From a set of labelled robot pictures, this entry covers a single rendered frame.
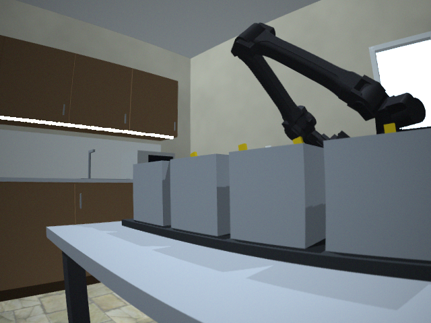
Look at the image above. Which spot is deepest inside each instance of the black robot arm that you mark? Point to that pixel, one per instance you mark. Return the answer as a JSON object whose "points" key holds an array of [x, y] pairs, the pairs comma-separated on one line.
{"points": [[362, 93]]}

